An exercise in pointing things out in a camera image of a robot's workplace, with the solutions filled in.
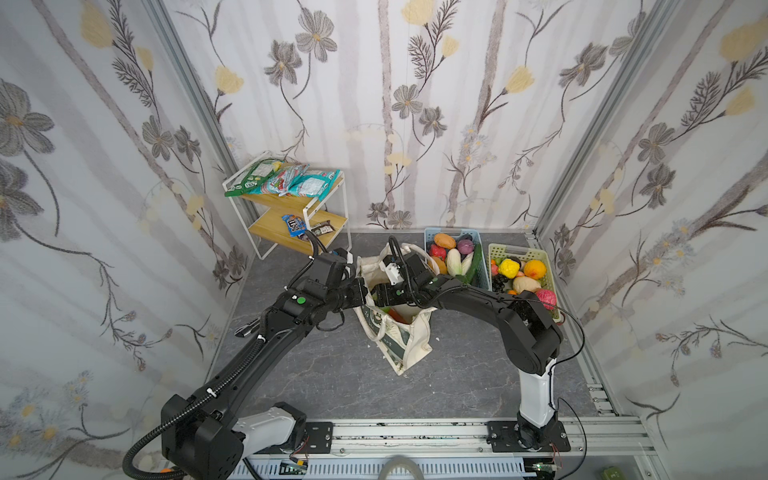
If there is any green cucumber toy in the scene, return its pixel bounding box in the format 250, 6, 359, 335
462, 244, 483, 285

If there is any beige pear toy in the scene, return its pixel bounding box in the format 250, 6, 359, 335
512, 276, 542, 294

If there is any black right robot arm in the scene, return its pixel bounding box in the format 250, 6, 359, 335
372, 236, 571, 452

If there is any red teal snack packet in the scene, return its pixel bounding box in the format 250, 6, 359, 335
261, 164, 308, 196

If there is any orange bell pepper toy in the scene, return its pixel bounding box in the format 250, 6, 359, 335
432, 257, 447, 274

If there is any purple onion toy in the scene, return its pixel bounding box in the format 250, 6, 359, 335
456, 238, 475, 256

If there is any dark brown candy bar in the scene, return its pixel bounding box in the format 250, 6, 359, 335
304, 220, 336, 239

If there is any pink dragon fruit toy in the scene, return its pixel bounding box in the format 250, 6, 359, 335
535, 288, 557, 311

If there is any green plastic fruit basket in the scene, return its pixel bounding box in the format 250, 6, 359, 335
488, 243, 565, 325

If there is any yellow citron toy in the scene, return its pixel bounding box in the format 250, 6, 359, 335
498, 258, 521, 279

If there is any red bell pepper toy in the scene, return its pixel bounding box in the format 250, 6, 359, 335
429, 243, 447, 260

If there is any cream canvas grocery bag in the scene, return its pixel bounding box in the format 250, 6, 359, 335
354, 246, 436, 376

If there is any orange fruit toy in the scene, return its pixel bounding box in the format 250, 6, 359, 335
523, 260, 548, 280

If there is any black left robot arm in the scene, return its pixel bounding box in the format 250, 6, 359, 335
122, 239, 365, 479

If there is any brown potato toy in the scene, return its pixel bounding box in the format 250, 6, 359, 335
433, 232, 457, 250

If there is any blue plastic vegetable basket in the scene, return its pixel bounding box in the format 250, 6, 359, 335
424, 227, 490, 290

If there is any green snack packet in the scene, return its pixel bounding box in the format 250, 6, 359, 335
225, 158, 282, 197

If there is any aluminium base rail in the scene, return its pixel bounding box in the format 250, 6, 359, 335
157, 417, 671, 480

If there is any blue candy bar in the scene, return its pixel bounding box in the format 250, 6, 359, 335
281, 214, 307, 238

